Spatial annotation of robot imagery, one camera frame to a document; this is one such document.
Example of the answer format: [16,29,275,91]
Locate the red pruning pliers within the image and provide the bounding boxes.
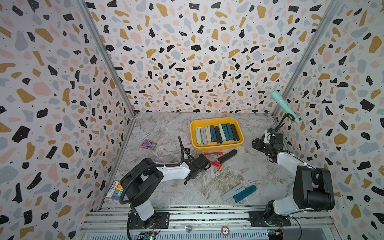
[203,152,224,169]

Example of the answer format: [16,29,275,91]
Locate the rainbow marker pack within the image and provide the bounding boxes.
[106,181,123,200]

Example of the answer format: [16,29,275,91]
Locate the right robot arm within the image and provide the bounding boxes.
[252,129,335,218]

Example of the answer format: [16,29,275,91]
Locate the grey pruning pliers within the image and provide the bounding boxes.
[200,128,208,146]
[222,184,245,201]

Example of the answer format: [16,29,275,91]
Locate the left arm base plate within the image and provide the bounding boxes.
[127,212,170,231]

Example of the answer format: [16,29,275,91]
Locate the teal pruning pliers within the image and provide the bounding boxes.
[233,186,257,203]
[222,124,231,141]
[210,125,217,143]
[226,123,235,141]

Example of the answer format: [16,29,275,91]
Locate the colourful card box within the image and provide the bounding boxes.
[141,140,157,151]

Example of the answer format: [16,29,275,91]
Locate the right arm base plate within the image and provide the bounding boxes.
[249,211,291,227]

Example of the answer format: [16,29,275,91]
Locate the mint green microphone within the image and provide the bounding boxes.
[271,91,300,124]

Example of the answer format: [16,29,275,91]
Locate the black pruning pliers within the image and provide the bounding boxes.
[218,150,238,164]
[215,126,223,144]
[231,124,240,141]

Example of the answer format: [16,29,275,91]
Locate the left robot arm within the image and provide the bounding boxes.
[119,137,211,222]

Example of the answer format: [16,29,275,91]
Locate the beige pruning pliers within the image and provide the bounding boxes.
[205,126,212,143]

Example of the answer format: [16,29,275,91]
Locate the mint pruning pliers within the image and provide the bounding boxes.
[195,128,202,146]
[219,124,226,142]

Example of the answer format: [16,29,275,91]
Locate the yellow plastic storage box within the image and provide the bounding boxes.
[190,117,245,152]

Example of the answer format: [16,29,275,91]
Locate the aluminium frame rail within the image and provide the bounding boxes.
[79,203,335,240]

